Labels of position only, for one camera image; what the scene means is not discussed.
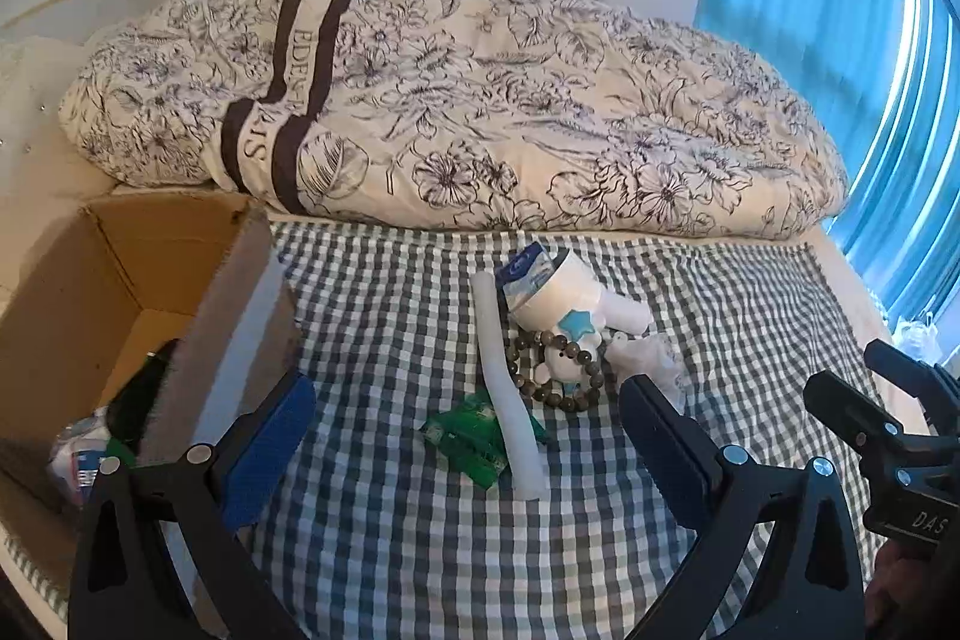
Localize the white bear toy with star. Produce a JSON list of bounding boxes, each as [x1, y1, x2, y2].
[[536, 310, 612, 412]]

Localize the clear plastic bags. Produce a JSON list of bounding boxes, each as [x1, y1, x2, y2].
[[892, 310, 946, 371]]

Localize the clear plastic wrapper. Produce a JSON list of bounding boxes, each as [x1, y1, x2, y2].
[[604, 332, 687, 416]]

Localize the floral cream duvet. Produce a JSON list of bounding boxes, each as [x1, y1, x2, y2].
[[58, 0, 848, 236]]

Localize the white bed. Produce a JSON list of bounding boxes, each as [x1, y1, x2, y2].
[[0, 179, 912, 640]]

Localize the person's right hand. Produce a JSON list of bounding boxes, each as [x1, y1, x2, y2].
[[866, 539, 960, 640]]

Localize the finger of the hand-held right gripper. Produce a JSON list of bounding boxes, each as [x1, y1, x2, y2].
[[864, 340, 960, 435], [804, 372, 931, 461]]

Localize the white handheld fan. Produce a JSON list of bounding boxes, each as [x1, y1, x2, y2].
[[510, 250, 652, 341]]

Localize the brown bead bracelet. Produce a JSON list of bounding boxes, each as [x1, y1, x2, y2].
[[504, 329, 620, 416]]

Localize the white foam tube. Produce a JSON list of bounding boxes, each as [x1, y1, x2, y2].
[[471, 270, 546, 501]]

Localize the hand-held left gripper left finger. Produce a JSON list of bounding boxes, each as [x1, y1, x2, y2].
[[67, 372, 317, 640]]

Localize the blue tissue packet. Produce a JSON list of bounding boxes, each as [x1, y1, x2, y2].
[[502, 242, 571, 311]]

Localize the green checked cloth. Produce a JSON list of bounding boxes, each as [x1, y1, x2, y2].
[[4, 216, 901, 640]]

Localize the green white medicine box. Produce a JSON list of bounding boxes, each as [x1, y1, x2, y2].
[[101, 434, 140, 472]]

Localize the black case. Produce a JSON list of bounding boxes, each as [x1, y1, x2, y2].
[[105, 340, 181, 446]]

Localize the water bottle with blue label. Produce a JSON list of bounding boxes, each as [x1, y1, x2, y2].
[[46, 407, 121, 506]]

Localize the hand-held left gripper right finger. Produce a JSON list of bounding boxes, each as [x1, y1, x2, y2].
[[619, 374, 867, 640]]

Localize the green packet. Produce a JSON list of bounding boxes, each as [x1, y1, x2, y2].
[[421, 389, 548, 487]]

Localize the cardboard box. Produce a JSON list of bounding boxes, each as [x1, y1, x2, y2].
[[0, 190, 305, 581]]

